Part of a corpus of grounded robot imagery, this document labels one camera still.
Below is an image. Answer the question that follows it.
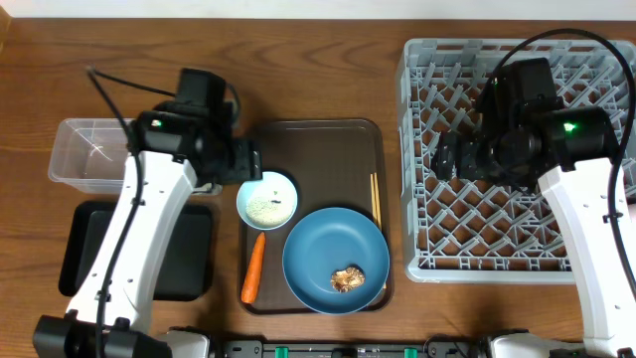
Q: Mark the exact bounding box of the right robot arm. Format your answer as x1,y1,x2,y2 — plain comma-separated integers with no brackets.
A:
430,58,635,357

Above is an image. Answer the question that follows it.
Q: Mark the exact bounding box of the dark blue plate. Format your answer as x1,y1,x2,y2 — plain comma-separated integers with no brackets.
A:
282,207,391,315

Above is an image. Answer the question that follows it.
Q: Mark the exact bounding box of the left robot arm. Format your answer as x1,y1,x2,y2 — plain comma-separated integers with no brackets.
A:
33,69,262,357

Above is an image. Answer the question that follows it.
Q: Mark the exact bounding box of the clear plastic bin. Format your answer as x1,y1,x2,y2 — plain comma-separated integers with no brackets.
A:
49,118,129,195

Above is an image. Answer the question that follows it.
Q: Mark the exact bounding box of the light blue rice bowl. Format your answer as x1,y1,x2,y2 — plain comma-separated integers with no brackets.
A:
237,171,298,231

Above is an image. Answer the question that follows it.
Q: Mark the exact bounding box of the dark brown serving tray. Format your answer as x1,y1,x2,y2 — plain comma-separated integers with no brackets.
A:
243,118,390,315

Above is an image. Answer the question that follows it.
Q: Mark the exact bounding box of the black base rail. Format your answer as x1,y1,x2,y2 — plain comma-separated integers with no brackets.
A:
163,327,587,358

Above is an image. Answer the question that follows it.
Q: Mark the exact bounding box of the orange carrot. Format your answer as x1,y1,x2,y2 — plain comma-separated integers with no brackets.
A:
240,232,266,304

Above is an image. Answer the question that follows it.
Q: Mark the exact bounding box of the grey dishwasher rack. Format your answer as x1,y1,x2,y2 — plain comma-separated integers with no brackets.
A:
396,38,635,284

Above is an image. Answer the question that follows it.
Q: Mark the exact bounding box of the brown food scrap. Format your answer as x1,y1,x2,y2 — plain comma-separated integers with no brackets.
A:
330,266,366,293

